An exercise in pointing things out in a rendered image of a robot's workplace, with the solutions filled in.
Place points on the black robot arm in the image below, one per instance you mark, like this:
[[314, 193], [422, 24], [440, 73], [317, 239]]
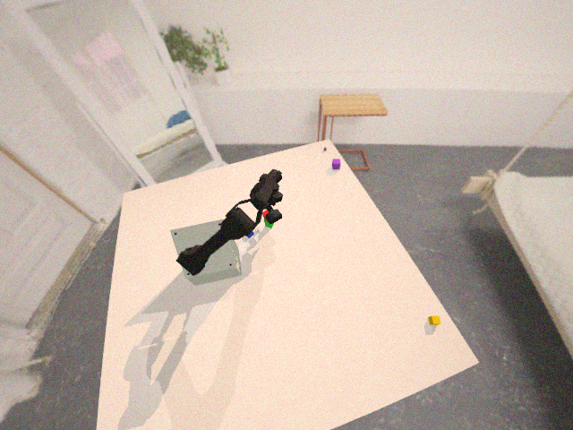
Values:
[[237, 223]]

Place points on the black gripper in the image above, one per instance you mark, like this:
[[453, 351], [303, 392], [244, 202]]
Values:
[[273, 215]]

